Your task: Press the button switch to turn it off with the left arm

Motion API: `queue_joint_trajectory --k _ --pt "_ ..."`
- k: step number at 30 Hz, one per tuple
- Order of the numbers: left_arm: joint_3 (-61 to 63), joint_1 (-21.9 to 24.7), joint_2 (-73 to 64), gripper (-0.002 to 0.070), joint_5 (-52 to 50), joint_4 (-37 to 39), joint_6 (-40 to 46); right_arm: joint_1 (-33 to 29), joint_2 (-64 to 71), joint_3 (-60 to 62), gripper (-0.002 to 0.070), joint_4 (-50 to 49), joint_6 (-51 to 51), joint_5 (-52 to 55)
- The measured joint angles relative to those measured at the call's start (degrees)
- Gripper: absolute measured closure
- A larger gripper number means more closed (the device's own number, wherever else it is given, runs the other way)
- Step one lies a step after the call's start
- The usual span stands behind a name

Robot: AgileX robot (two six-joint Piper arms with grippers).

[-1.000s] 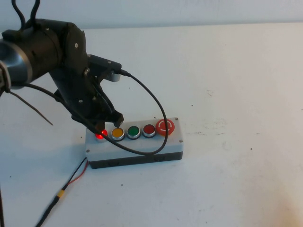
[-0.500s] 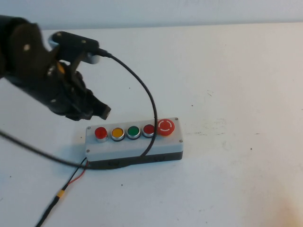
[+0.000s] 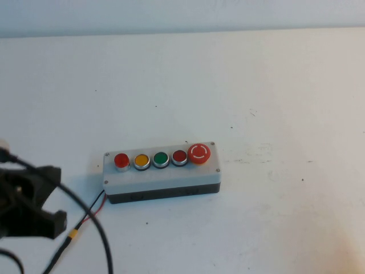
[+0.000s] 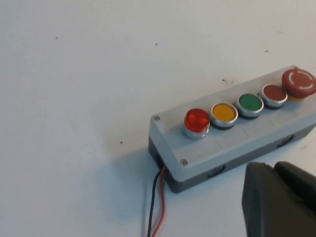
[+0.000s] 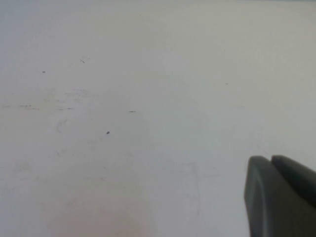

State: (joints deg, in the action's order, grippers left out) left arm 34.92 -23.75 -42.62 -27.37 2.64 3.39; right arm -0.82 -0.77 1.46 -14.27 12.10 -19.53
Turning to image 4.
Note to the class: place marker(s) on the grey push button control box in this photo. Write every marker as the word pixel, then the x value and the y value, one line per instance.
pixel 222 145

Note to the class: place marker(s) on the red dome indicator light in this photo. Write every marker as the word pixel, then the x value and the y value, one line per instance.
pixel 196 122

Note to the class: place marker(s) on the yellow push button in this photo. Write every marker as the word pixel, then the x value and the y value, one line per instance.
pixel 223 114

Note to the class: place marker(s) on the green push button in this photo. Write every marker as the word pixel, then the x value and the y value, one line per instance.
pixel 249 103

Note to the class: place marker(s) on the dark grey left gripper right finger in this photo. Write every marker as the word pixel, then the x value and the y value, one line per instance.
pixel 296 182

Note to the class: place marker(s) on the red flat push button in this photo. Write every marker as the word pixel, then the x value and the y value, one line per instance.
pixel 273 93

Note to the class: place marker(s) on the red mushroom emergency stop button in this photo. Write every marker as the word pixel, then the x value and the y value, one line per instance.
pixel 299 82

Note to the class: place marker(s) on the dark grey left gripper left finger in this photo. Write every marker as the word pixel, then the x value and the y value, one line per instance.
pixel 269 207

